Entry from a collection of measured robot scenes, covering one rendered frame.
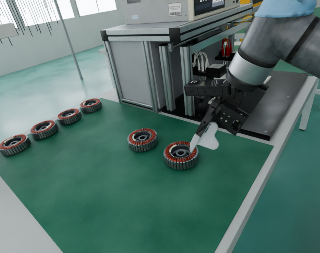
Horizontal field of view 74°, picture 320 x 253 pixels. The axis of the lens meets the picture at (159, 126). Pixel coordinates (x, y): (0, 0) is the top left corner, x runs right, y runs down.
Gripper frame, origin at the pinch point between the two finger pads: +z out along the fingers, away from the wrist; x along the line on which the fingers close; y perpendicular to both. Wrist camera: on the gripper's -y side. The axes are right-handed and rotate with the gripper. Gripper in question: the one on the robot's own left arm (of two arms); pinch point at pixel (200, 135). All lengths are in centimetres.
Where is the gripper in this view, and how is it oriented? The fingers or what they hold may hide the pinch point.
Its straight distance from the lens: 58.6
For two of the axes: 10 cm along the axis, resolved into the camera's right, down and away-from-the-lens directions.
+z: -2.2, 6.8, 7.0
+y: 8.0, 5.4, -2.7
